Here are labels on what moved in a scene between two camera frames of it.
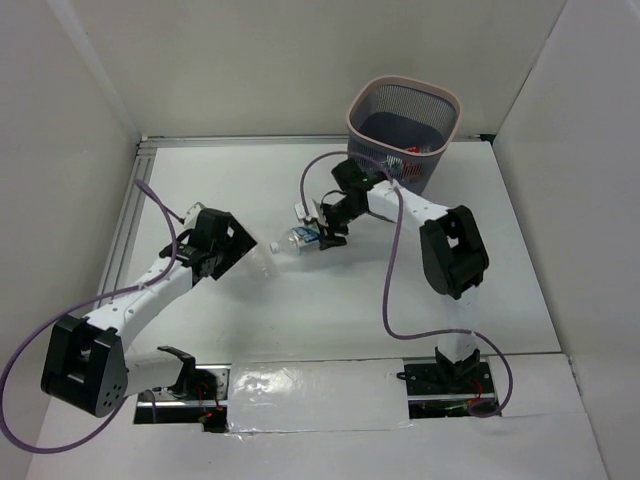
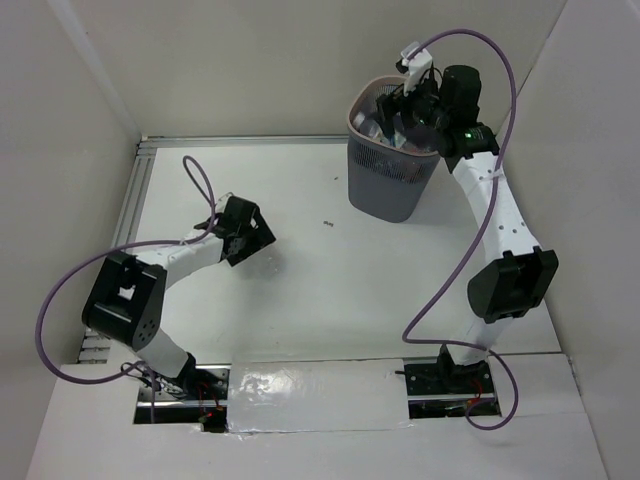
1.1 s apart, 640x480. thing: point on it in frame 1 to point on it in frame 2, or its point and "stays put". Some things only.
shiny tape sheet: x=324 y=395 stays put
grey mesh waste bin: x=405 y=124 stays put
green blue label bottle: x=296 y=238 to x=368 y=124
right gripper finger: x=327 y=241 to x=390 y=112
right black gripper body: x=337 y=216 to x=423 y=106
